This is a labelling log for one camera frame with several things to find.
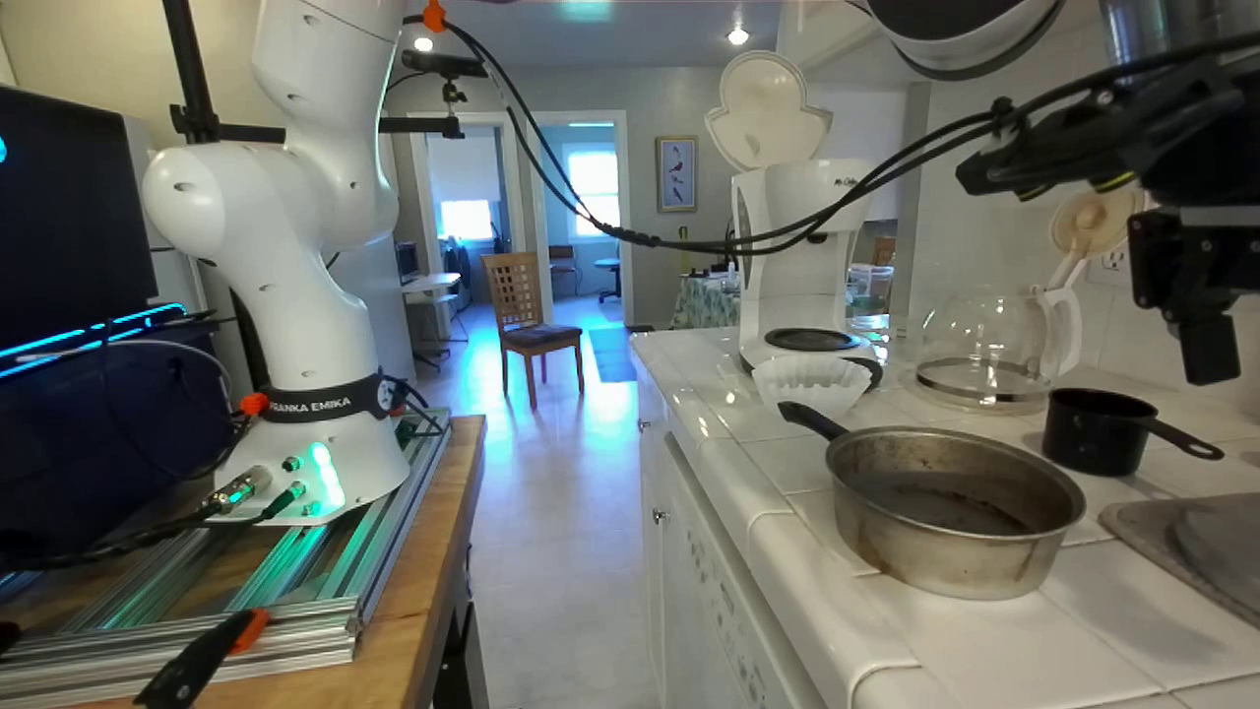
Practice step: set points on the black monitor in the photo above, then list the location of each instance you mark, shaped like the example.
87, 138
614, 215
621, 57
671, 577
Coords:
64, 221

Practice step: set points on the framed wall picture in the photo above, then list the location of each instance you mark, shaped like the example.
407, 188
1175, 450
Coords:
677, 173

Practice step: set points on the black pole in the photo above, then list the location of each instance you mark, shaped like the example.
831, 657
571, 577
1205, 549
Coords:
182, 64

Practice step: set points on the blue floor rug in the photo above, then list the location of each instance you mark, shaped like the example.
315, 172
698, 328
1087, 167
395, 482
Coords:
612, 357

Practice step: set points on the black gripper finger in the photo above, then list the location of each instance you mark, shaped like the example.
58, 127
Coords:
1205, 347

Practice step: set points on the white coffee maker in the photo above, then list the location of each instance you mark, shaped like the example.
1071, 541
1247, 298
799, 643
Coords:
799, 238

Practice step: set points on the white lower cabinet door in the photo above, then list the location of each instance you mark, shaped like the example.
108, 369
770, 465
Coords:
711, 604

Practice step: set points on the wooden table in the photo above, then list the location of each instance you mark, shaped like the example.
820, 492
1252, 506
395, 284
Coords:
433, 592

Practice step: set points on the black clamp bracket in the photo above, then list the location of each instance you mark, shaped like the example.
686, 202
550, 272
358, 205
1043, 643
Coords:
417, 127

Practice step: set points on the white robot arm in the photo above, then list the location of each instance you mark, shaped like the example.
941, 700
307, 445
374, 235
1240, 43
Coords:
301, 260

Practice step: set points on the wooden chair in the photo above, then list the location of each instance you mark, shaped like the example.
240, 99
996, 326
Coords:
512, 298

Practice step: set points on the white paper coffee filter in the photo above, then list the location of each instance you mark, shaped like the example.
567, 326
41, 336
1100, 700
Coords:
810, 381

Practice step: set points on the dark blue bag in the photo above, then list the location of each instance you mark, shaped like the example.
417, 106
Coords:
104, 445

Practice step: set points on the aluminium rail frame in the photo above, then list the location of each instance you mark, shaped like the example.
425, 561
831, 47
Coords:
263, 577

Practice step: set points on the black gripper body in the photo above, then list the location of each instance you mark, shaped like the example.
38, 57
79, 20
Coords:
1201, 256

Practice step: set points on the black measuring cup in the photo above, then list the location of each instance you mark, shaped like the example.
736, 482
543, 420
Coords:
1095, 436

